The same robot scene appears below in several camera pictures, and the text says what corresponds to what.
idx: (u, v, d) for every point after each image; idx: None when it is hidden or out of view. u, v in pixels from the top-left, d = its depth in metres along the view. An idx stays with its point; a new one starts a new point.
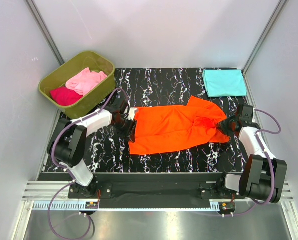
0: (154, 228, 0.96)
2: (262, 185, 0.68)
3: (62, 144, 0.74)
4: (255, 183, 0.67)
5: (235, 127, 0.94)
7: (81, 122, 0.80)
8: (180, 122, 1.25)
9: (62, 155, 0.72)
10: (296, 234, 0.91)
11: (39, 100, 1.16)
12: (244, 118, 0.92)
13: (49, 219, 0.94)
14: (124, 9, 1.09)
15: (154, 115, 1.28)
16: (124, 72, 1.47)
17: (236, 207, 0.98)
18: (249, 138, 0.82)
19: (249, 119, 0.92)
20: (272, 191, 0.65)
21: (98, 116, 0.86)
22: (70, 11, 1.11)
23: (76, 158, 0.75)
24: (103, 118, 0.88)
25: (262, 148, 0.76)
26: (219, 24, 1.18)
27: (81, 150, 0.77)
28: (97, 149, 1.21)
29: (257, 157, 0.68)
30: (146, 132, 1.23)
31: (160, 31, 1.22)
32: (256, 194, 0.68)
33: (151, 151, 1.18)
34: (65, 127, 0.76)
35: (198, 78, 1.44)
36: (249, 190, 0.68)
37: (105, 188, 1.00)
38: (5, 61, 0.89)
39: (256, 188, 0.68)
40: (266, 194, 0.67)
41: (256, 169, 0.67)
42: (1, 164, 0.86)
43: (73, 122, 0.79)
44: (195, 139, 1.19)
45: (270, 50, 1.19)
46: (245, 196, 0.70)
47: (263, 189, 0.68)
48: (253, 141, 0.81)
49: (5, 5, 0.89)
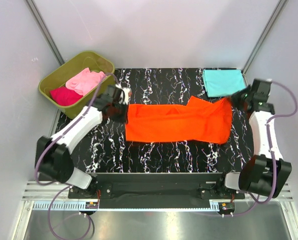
0: (154, 228, 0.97)
2: (261, 180, 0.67)
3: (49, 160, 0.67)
4: (253, 181, 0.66)
5: (247, 108, 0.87)
7: (62, 138, 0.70)
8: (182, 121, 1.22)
9: (48, 172, 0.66)
10: (296, 234, 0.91)
11: (39, 100, 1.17)
12: (258, 97, 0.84)
13: (49, 221, 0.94)
14: (124, 9, 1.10)
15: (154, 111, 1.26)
16: (124, 72, 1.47)
17: (237, 207, 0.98)
18: (259, 127, 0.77)
19: (264, 98, 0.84)
20: (272, 193, 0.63)
21: (83, 123, 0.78)
22: (71, 12, 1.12)
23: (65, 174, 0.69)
24: (92, 121, 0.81)
25: (271, 144, 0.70)
26: (219, 24, 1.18)
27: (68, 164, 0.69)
28: (97, 150, 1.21)
29: (261, 159, 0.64)
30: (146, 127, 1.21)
31: (161, 31, 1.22)
32: (254, 189, 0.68)
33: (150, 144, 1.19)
34: (46, 146, 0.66)
35: (198, 78, 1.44)
36: (247, 185, 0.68)
37: (105, 188, 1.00)
38: (6, 61, 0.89)
39: (254, 184, 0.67)
40: (264, 191, 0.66)
41: (257, 171, 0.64)
42: (1, 164, 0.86)
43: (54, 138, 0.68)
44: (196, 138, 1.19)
45: (270, 50, 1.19)
46: (244, 190, 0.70)
47: (262, 184, 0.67)
48: (262, 132, 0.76)
49: (6, 5, 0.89)
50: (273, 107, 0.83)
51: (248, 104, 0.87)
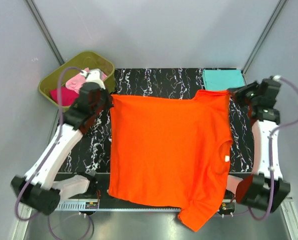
0: (155, 228, 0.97)
2: (257, 198, 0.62)
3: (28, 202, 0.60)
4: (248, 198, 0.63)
5: (251, 114, 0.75)
7: (36, 176, 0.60)
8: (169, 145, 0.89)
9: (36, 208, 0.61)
10: (296, 234, 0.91)
11: (39, 100, 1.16)
12: (262, 103, 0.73)
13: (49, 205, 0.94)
14: (125, 8, 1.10)
15: (148, 104, 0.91)
16: (124, 72, 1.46)
17: (235, 207, 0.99)
18: (262, 144, 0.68)
19: (270, 103, 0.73)
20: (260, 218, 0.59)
21: (58, 149, 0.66)
22: (71, 11, 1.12)
23: (51, 205, 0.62)
24: (71, 140, 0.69)
25: (271, 165, 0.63)
26: (219, 24, 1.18)
27: (48, 200, 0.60)
28: (97, 150, 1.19)
29: (257, 181, 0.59)
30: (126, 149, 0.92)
31: (160, 30, 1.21)
32: (250, 204, 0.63)
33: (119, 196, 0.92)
34: (20, 188, 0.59)
35: (198, 78, 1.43)
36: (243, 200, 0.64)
37: (105, 188, 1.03)
38: (6, 61, 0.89)
39: (251, 201, 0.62)
40: (260, 204, 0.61)
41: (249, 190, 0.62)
42: (1, 163, 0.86)
43: (28, 180, 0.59)
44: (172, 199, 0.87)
45: (270, 50, 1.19)
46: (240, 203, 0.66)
47: (255, 201, 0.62)
48: (264, 150, 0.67)
49: (6, 4, 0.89)
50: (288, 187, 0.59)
51: (252, 109, 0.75)
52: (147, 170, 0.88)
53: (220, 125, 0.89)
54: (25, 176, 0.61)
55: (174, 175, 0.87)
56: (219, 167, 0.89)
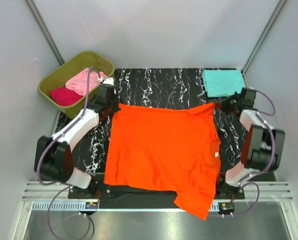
0: (155, 228, 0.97)
2: (263, 153, 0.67)
3: (49, 161, 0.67)
4: (255, 149, 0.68)
5: (236, 111, 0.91)
7: (62, 137, 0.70)
8: (163, 143, 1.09)
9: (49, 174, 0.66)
10: (296, 234, 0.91)
11: (39, 101, 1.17)
12: (245, 103, 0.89)
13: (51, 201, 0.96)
14: (124, 9, 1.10)
15: (146, 115, 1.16)
16: (124, 72, 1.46)
17: (237, 207, 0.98)
18: (250, 116, 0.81)
19: (250, 104, 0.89)
20: (271, 160, 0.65)
21: (81, 121, 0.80)
22: (71, 12, 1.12)
23: (66, 173, 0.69)
24: (91, 119, 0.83)
25: (262, 121, 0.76)
26: (219, 24, 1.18)
27: (68, 164, 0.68)
28: (97, 150, 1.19)
29: (258, 127, 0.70)
30: (126, 147, 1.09)
31: (160, 31, 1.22)
32: (256, 161, 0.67)
33: (119, 184, 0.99)
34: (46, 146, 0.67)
35: (198, 78, 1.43)
36: (250, 157, 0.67)
37: (105, 188, 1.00)
38: (6, 61, 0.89)
39: (257, 156, 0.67)
40: (266, 162, 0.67)
41: (255, 138, 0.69)
42: (1, 164, 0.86)
43: (55, 138, 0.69)
44: (168, 185, 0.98)
45: (270, 50, 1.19)
46: (246, 165, 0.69)
47: (264, 157, 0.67)
48: (254, 118, 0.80)
49: (6, 5, 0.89)
50: (283, 133, 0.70)
51: (237, 109, 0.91)
52: (145, 163, 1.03)
53: (209, 130, 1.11)
54: (51, 136, 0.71)
55: (171, 165, 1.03)
56: (209, 161, 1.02)
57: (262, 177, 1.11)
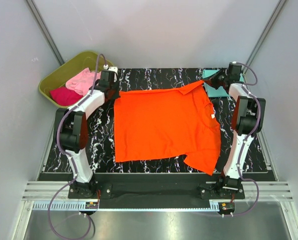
0: (155, 228, 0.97)
2: (249, 120, 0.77)
3: (67, 131, 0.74)
4: (242, 116, 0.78)
5: (225, 86, 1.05)
7: (78, 108, 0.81)
8: (165, 116, 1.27)
9: (68, 142, 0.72)
10: (296, 234, 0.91)
11: (39, 100, 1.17)
12: (232, 77, 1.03)
13: (51, 200, 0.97)
14: (125, 8, 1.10)
15: (147, 97, 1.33)
16: (124, 72, 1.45)
17: (237, 207, 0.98)
18: (237, 89, 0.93)
19: (237, 78, 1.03)
20: (257, 122, 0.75)
21: (91, 99, 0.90)
22: (71, 12, 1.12)
23: (82, 140, 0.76)
24: (98, 98, 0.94)
25: (247, 92, 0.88)
26: (219, 24, 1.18)
27: (85, 132, 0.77)
28: (97, 150, 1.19)
29: (244, 97, 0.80)
30: (132, 126, 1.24)
31: (160, 31, 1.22)
32: (243, 127, 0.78)
33: (129, 158, 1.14)
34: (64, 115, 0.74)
35: (198, 78, 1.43)
36: (238, 123, 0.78)
37: (105, 188, 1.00)
38: (6, 61, 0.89)
39: (244, 122, 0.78)
40: (252, 126, 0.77)
41: (242, 106, 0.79)
42: (1, 164, 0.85)
43: (72, 108, 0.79)
44: (177, 149, 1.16)
45: (270, 50, 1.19)
46: (236, 129, 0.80)
47: (249, 122, 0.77)
48: (240, 91, 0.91)
49: (6, 5, 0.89)
50: (264, 101, 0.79)
51: (226, 84, 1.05)
52: (151, 137, 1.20)
53: (201, 99, 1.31)
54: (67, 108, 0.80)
55: (174, 133, 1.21)
56: (206, 123, 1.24)
57: (263, 177, 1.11)
